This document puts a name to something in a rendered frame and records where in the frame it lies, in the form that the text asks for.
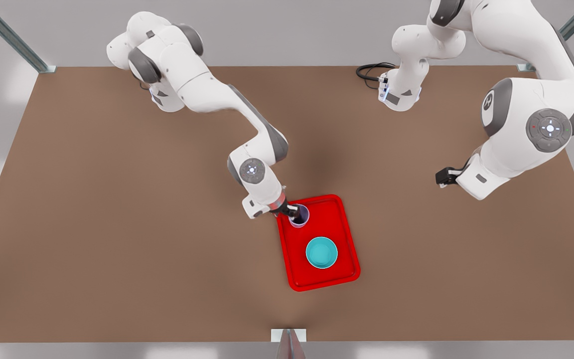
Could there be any pale lavender cup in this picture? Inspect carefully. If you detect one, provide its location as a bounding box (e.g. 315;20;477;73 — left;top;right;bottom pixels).
288;204;310;229

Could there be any red tray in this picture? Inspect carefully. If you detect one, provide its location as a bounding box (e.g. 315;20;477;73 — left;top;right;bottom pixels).
276;194;361;292

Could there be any teal bowl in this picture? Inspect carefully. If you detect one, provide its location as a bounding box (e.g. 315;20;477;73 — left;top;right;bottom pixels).
305;236;339;270

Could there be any black cable loop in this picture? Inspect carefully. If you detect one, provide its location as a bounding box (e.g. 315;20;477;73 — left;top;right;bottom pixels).
356;62;398;91

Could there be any silver frame post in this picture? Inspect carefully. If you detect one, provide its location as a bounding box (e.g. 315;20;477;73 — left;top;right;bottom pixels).
517;0;574;72
0;0;57;74
271;328;307;359

